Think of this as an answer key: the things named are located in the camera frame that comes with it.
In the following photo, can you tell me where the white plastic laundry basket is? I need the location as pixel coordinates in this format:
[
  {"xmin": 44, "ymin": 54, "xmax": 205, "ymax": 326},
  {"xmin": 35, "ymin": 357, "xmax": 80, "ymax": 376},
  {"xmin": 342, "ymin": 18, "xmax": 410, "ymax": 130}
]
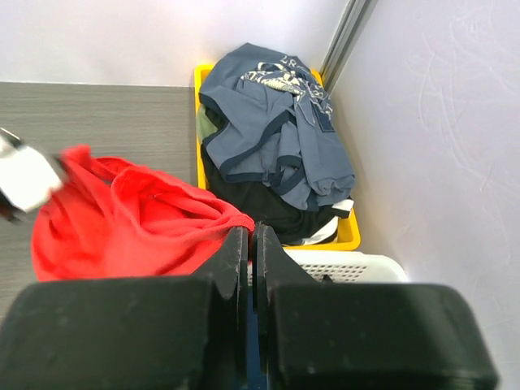
[{"xmin": 284, "ymin": 248, "xmax": 409, "ymax": 283}]

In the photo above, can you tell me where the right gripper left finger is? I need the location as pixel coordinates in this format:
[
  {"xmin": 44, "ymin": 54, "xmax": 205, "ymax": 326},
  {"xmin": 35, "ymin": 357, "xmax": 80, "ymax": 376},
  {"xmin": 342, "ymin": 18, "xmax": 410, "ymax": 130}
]
[{"xmin": 1, "ymin": 227, "xmax": 249, "ymax": 389}]

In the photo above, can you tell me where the yellow plastic tray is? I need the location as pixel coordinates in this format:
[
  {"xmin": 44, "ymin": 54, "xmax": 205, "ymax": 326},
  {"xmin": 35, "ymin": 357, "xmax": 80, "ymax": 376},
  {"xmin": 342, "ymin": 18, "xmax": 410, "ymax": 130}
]
[{"xmin": 193, "ymin": 63, "xmax": 362, "ymax": 251}]

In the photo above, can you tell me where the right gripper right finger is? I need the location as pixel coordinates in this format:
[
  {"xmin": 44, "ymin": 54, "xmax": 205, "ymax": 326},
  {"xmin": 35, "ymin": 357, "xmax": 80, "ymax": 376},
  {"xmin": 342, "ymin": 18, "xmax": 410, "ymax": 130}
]
[{"xmin": 253, "ymin": 224, "xmax": 498, "ymax": 389}]

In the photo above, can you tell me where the black garment in tray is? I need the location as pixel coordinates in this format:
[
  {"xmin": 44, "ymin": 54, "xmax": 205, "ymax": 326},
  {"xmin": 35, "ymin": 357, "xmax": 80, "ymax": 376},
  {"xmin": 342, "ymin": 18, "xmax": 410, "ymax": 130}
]
[{"xmin": 200, "ymin": 147, "xmax": 354, "ymax": 246}]

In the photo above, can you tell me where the red tank top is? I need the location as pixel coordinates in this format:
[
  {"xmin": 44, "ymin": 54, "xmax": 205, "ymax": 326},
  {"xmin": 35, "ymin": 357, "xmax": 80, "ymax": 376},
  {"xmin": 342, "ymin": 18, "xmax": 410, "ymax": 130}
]
[{"xmin": 31, "ymin": 145, "xmax": 254, "ymax": 282}]

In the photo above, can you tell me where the blue grey garment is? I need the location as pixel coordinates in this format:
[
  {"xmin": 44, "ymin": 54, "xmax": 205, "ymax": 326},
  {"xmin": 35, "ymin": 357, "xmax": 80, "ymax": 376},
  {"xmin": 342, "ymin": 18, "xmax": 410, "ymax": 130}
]
[{"xmin": 199, "ymin": 43, "xmax": 356, "ymax": 211}]

